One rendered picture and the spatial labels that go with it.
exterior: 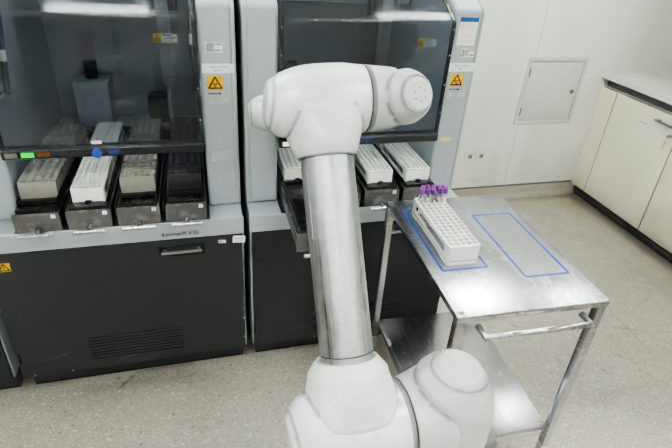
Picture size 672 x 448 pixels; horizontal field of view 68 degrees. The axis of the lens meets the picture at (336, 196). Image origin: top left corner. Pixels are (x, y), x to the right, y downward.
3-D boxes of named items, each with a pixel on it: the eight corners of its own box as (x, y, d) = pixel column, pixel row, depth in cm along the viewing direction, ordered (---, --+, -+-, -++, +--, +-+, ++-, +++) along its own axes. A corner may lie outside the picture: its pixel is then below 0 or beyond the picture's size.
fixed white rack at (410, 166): (379, 152, 217) (381, 139, 214) (401, 151, 219) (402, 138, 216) (404, 184, 192) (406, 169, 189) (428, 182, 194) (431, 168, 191)
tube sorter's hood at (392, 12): (261, 101, 218) (259, -61, 187) (391, 98, 233) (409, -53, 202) (279, 148, 175) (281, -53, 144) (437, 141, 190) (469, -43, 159)
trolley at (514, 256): (362, 360, 218) (383, 196, 178) (459, 347, 228) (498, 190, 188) (417, 518, 161) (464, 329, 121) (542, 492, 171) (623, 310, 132)
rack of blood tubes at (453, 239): (411, 213, 169) (413, 197, 166) (438, 211, 171) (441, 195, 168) (446, 265, 144) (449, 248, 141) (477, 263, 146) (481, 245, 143)
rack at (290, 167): (272, 151, 211) (272, 137, 208) (295, 150, 214) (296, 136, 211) (284, 183, 186) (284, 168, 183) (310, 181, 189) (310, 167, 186)
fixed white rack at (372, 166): (345, 154, 213) (347, 141, 210) (368, 153, 215) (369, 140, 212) (367, 186, 188) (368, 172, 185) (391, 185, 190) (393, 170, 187)
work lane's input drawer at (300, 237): (267, 162, 217) (266, 143, 213) (298, 160, 220) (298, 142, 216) (298, 261, 156) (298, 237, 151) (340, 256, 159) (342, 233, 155)
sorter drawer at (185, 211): (171, 144, 228) (169, 125, 223) (203, 142, 231) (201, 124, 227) (166, 229, 166) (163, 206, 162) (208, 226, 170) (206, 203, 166)
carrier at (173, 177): (202, 185, 177) (201, 170, 174) (202, 188, 176) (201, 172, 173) (168, 187, 174) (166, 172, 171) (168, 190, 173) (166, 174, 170)
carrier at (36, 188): (60, 194, 166) (57, 178, 163) (59, 197, 164) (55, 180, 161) (21, 196, 163) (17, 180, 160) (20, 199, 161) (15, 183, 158)
